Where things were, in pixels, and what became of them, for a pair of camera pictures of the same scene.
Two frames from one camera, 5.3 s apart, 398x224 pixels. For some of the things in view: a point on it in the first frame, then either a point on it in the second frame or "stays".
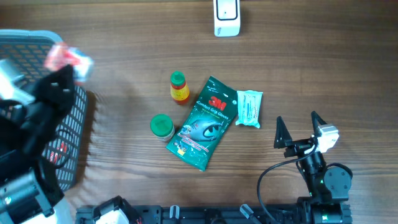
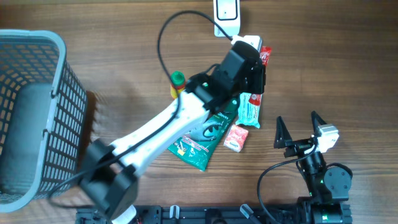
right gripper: [283, 139] stays
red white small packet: [61, 55] → [236, 138]
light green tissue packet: [250, 103] stays
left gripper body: [33, 122] → [254, 80]
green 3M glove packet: [197, 135] stays
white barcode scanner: [226, 18] stays
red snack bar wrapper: [61, 149] → [255, 99]
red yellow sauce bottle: [179, 89] stays
